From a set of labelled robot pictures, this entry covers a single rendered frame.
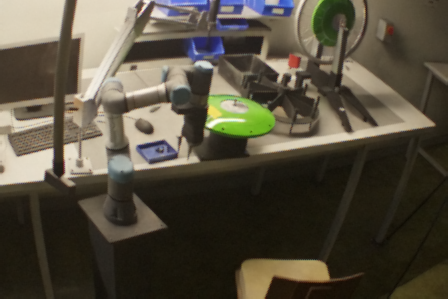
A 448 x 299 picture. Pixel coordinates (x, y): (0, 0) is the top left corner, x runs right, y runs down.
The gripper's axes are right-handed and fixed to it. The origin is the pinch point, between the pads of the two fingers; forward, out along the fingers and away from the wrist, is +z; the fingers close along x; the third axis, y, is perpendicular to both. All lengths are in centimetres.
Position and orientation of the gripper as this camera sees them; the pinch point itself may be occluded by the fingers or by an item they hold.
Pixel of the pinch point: (183, 156)
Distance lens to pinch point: 191.3
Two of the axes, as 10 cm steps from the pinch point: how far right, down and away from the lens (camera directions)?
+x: -6.4, -4.7, 6.1
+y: 7.5, -2.0, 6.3
